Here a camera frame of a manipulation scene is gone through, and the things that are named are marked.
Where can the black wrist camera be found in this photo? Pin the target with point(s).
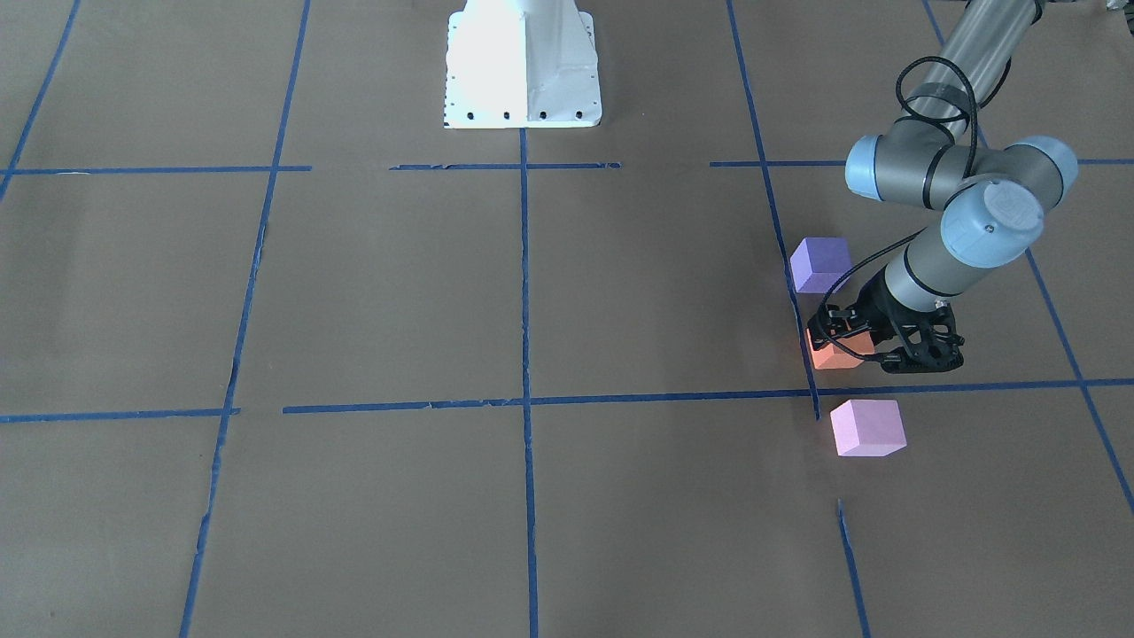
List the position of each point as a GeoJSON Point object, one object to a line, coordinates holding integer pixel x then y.
{"type": "Point", "coordinates": [928, 342]}

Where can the orange foam cube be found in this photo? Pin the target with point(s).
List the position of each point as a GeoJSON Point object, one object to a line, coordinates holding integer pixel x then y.
{"type": "Point", "coordinates": [834, 362]}

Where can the purple foam cube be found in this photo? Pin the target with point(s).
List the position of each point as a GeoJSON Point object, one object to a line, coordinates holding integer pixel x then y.
{"type": "Point", "coordinates": [819, 262]}

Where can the pink foam cube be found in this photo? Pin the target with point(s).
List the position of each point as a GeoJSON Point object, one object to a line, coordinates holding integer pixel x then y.
{"type": "Point", "coordinates": [868, 428]}

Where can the white camera pedestal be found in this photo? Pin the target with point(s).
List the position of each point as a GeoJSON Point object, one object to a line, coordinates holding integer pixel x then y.
{"type": "Point", "coordinates": [521, 64]}

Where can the brown paper table cover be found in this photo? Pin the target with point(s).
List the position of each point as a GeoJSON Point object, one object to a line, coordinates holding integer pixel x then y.
{"type": "Point", "coordinates": [284, 357]}

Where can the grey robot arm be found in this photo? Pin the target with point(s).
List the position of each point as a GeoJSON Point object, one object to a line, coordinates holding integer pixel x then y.
{"type": "Point", "coordinates": [992, 202]}

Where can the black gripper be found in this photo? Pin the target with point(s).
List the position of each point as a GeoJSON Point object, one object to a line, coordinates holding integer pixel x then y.
{"type": "Point", "coordinates": [872, 303]}

